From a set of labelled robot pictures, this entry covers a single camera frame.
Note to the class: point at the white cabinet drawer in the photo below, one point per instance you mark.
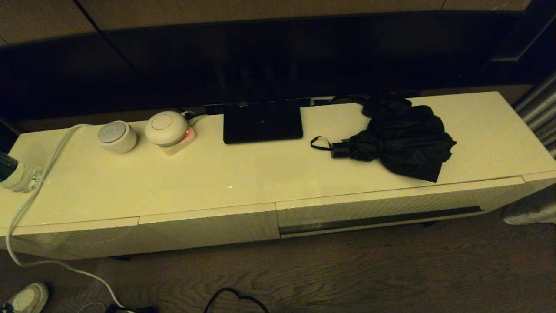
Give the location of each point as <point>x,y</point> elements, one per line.
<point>347,213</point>

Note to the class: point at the black umbrella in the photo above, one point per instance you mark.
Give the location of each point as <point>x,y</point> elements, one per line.
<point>404,143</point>

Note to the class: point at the white low TV cabinet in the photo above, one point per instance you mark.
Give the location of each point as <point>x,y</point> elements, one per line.
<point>260,174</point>

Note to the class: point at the white ribbed cabinet front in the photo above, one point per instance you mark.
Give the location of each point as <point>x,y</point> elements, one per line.
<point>69,241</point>
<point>208,226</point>

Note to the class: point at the black flat television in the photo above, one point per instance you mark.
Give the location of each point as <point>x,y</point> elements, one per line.
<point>260,56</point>

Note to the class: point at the small black box with sticker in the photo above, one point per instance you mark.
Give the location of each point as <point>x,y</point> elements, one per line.
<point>378,105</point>

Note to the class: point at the white round dome device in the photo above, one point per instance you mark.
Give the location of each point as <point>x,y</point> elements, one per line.
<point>165,128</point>

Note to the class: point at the white speaker with grey top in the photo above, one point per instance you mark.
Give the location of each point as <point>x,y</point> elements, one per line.
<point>116,137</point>

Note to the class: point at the black floor plug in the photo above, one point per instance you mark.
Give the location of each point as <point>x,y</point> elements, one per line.
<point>139,310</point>

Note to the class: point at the pale curtain hem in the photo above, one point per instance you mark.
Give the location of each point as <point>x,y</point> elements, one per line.
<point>532,208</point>

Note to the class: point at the clear plastic bottle green label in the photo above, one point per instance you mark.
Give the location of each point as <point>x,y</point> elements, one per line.
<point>17,178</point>

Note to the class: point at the grey curtain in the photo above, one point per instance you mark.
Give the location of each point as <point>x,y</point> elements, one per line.
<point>541,108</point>

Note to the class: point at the white shoe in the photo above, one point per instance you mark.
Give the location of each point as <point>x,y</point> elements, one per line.
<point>26,299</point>

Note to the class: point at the black television base plate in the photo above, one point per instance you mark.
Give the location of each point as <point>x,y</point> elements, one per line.
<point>263,124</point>

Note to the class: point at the dark door frame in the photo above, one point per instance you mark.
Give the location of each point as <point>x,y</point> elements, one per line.
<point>541,26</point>

